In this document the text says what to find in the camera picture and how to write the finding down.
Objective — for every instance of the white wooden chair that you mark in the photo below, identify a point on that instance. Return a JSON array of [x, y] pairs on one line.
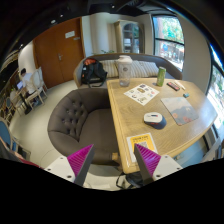
[[36, 83]]

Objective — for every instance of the seated person in white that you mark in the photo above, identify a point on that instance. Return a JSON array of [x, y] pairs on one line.
[[27, 80]]

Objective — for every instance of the wooden display cabinet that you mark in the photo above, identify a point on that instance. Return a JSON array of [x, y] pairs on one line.
[[129, 36]]

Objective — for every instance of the green can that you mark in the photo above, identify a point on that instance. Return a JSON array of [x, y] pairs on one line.
[[161, 76]]

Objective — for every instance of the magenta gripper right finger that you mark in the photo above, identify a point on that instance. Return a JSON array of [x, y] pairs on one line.
[[147, 161]]

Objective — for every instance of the small teal eraser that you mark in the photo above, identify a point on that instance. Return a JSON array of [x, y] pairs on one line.
[[186, 95]]

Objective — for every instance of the yellow and white card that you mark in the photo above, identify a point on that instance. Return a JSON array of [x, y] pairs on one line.
[[144, 140]]

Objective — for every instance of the black and red backpack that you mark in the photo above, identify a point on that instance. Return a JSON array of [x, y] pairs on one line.
[[93, 73]]

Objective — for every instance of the grey tufted armchair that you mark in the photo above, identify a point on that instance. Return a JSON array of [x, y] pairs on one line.
[[81, 118]]

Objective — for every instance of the black remote control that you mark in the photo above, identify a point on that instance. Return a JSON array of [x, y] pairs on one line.
[[173, 86]]

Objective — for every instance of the white sticker sheet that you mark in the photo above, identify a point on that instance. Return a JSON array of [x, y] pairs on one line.
[[142, 94]]

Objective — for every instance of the clear plastic shaker bottle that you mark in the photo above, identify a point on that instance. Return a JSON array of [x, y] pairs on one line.
[[124, 64]]

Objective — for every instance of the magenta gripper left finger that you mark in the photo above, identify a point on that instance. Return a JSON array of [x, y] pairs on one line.
[[80, 162]]

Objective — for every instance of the brown wooden door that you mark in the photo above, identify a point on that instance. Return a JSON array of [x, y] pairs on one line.
[[58, 51]]

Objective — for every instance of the white pen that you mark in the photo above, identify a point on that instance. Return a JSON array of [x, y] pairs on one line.
[[178, 83]]

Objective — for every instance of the grey striped sofa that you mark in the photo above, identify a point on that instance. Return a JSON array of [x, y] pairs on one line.
[[143, 65]]

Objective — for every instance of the grey printed mouse pad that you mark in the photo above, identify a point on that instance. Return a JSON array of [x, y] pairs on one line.
[[180, 109]]

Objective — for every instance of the white and grey computer mouse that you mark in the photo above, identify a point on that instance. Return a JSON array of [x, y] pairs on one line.
[[155, 120]]

